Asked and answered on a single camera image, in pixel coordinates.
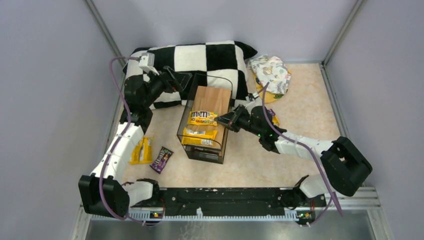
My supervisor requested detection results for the yellow peanut M&M bag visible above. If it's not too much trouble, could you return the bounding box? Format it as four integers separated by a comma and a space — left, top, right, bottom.
187, 110, 218, 126

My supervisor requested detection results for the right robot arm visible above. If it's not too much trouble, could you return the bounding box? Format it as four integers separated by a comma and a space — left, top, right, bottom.
214, 105, 373, 210

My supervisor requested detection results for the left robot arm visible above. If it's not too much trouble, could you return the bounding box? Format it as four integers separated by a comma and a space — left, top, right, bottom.
78, 66, 192, 220

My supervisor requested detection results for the yellow candy bag back side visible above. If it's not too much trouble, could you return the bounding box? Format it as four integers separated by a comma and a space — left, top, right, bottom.
271, 115, 280, 127

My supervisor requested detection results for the yellow candy bag on shelf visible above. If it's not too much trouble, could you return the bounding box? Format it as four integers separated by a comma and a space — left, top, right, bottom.
181, 128, 218, 146

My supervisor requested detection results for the yellow candy bag left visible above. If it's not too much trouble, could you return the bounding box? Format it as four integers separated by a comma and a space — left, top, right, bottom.
129, 136, 153, 165

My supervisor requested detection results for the purple M&M candy bag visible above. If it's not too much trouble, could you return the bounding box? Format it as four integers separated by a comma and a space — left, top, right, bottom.
150, 146, 174, 174

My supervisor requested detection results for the purple brown M&M bag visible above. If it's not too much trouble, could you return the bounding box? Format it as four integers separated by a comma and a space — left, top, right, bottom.
267, 109, 276, 118

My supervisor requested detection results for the yellow cloth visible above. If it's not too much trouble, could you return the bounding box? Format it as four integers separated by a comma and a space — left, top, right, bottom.
253, 70, 292, 103

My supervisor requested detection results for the black white checkered pillow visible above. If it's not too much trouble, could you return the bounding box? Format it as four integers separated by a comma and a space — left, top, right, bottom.
131, 40, 258, 106

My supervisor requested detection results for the patterned white cloth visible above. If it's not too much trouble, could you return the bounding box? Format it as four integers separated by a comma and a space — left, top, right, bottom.
247, 55, 292, 95

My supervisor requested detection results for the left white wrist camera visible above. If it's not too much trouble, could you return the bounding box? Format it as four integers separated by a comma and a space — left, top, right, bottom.
138, 52, 159, 75

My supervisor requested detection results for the black wire shelf wooden top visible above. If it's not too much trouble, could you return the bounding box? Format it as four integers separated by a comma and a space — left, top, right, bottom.
176, 73, 233, 164

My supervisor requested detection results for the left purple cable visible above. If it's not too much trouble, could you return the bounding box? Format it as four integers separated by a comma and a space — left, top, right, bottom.
98, 56, 160, 226

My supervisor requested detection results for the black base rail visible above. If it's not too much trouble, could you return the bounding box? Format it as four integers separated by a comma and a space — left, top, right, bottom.
130, 187, 327, 224

